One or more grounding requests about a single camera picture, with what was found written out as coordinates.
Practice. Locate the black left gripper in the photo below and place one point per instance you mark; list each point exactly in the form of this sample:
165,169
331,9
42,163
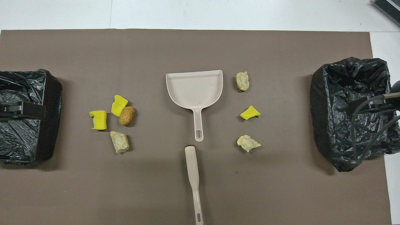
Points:
12,108

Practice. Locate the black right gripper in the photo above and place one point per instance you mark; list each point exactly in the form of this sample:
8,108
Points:
394,97

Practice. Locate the yellow sponge piece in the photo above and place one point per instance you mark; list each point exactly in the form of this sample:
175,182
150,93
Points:
118,105
100,122

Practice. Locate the brown bread roll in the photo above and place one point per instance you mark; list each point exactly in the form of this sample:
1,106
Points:
127,116

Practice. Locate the yellow sponge wedge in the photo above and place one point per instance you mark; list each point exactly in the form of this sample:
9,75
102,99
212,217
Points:
249,113

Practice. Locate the beige plastic dustpan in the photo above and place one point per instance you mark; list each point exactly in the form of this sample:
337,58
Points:
193,90

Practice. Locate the beige hand brush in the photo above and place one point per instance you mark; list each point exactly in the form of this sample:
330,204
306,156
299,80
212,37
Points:
190,162

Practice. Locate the black bag lined bin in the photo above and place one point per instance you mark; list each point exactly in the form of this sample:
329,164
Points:
331,118
18,140

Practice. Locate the dark ribbed panel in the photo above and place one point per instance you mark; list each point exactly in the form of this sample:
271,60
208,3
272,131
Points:
389,7

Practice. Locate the brown table mat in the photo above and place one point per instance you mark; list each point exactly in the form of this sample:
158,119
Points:
200,47

